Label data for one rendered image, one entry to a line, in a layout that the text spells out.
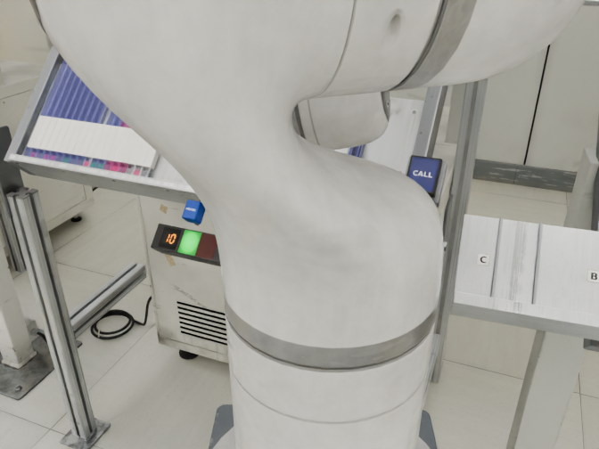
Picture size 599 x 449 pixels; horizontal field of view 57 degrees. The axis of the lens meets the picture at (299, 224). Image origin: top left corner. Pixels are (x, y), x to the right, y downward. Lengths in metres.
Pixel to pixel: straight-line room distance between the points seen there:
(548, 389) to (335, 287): 0.74
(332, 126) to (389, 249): 0.17
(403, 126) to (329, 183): 0.58
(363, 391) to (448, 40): 0.17
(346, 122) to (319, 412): 0.20
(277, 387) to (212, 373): 1.29
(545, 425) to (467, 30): 0.84
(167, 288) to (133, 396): 0.30
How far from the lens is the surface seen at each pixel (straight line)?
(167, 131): 0.19
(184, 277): 1.40
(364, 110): 0.40
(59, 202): 2.30
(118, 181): 0.92
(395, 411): 0.31
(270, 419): 0.31
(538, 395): 0.97
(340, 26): 0.20
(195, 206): 0.83
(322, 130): 0.40
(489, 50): 0.25
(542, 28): 0.26
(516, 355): 1.73
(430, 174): 0.72
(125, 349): 1.70
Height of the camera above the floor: 1.07
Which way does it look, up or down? 28 degrees down
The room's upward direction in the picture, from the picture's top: straight up
